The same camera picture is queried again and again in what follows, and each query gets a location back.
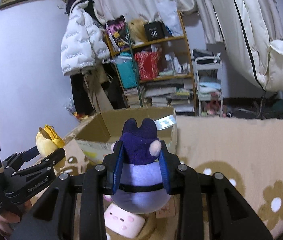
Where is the beige patterned carpet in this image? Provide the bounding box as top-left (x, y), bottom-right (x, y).
top-left (62, 109), bottom-right (283, 239)

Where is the left hand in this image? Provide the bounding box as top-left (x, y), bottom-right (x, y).
top-left (0, 211), bottom-right (21, 239)

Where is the cream duvet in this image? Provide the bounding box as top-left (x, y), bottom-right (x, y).
top-left (210, 0), bottom-right (283, 92)

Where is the white rolling cart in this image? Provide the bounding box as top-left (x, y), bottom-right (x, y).
top-left (193, 53), bottom-right (224, 117)

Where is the black box number 40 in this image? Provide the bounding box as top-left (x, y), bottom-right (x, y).
top-left (144, 21), bottom-right (165, 41)

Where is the stack of books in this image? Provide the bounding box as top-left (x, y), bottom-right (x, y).
top-left (124, 77), bottom-right (195, 113)

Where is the red gift bag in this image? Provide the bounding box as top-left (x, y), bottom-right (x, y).
top-left (134, 51), bottom-right (161, 81)

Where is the yellow plush toy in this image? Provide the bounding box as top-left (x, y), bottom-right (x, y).
top-left (35, 125), bottom-right (65, 158)

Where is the teal bag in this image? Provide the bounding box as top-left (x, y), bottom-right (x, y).
top-left (114, 53), bottom-right (137, 89)

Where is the wooden bookshelf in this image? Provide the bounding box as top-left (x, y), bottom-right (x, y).
top-left (106, 12), bottom-right (197, 114)

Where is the pink white square plush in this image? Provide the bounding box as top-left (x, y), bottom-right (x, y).
top-left (104, 203), bottom-right (146, 239)

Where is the cardboard box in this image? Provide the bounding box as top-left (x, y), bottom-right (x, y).
top-left (63, 106), bottom-right (178, 165)

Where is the purple plush doll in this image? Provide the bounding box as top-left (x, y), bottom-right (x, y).
top-left (112, 118), bottom-right (171, 214)

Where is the white puffer jacket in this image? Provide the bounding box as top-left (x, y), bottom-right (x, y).
top-left (61, 0), bottom-right (110, 76)

